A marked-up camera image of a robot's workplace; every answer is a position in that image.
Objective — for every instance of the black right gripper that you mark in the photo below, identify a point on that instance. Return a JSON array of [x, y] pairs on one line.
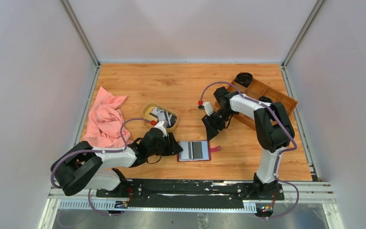
[[212, 128]]

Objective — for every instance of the oval wooden tray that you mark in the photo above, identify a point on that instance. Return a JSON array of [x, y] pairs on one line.
[[150, 106]]

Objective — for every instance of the black tape roll top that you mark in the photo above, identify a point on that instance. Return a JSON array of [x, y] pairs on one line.
[[244, 79]]

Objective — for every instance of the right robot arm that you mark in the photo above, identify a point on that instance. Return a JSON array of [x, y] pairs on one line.
[[274, 131]]

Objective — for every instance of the pink cloth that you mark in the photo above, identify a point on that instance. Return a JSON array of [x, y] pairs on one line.
[[104, 125]]

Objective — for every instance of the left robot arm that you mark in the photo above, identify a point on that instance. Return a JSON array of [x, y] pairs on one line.
[[85, 166]]

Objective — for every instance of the wooden compartment organizer tray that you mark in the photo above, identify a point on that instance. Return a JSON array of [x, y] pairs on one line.
[[255, 90]]

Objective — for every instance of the black credit card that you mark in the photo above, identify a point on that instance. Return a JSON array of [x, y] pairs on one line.
[[197, 150]]

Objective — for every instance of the white magnetic stripe card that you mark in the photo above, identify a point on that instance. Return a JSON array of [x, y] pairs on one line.
[[186, 154]]

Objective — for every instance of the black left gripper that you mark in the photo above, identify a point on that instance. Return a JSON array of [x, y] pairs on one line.
[[172, 148]]

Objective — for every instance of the black tape roll right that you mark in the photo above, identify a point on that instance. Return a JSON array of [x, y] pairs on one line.
[[265, 99]]

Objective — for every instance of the aluminium frame rail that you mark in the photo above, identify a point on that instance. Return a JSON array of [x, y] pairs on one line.
[[294, 192]]

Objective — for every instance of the black tape roll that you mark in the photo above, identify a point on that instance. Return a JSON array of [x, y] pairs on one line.
[[244, 79], [265, 99]]

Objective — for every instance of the red leather card holder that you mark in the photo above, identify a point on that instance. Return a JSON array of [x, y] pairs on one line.
[[207, 150]]

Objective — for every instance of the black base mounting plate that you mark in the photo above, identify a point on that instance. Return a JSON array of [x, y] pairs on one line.
[[177, 193]]

